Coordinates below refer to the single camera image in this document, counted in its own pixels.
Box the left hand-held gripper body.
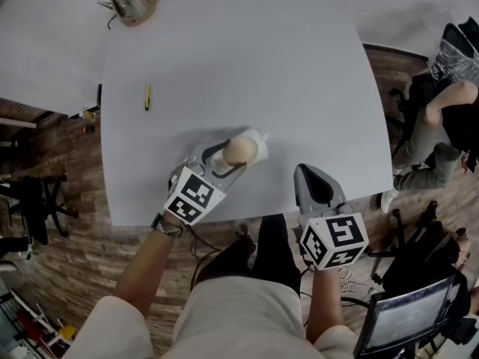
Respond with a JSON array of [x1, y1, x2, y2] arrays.
[[163, 136, 248, 227]]

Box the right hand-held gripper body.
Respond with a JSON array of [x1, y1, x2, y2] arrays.
[[293, 162, 370, 271]]

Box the beige bar of soap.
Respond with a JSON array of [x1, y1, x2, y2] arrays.
[[222, 135, 260, 165]]

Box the person's right forearm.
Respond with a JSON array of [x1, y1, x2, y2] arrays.
[[305, 263, 346, 344]]

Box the person's left forearm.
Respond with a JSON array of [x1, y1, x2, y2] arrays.
[[113, 215, 185, 318]]

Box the person's black trousers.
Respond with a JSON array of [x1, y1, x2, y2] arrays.
[[193, 212, 302, 297]]

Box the black swivel chair with bag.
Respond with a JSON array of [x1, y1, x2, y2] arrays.
[[368, 199, 462, 297]]

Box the black mesh-back office chair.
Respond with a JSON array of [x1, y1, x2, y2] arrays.
[[353, 273, 473, 359]]

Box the person's beige shirt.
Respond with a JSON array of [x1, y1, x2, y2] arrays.
[[62, 274, 362, 359]]

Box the plastic-wrapped office chair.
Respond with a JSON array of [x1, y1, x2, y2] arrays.
[[429, 16, 479, 86]]

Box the red tool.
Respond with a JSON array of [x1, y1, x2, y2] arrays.
[[15, 307, 50, 337]]

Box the white cables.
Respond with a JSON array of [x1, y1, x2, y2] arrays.
[[338, 264, 376, 301]]

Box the steel kettle with beige handle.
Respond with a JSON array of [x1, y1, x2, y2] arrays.
[[97, 0, 162, 28]]

